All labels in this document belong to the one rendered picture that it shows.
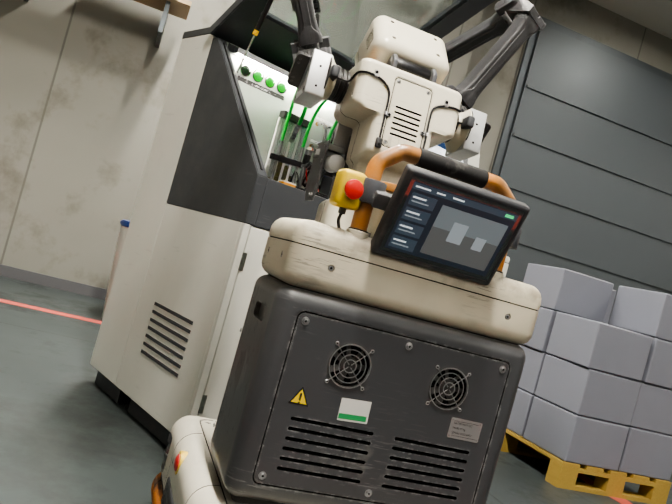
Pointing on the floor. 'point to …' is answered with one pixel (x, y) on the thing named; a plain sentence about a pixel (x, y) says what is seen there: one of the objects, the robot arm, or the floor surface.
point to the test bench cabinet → (180, 316)
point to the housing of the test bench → (149, 210)
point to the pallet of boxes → (597, 386)
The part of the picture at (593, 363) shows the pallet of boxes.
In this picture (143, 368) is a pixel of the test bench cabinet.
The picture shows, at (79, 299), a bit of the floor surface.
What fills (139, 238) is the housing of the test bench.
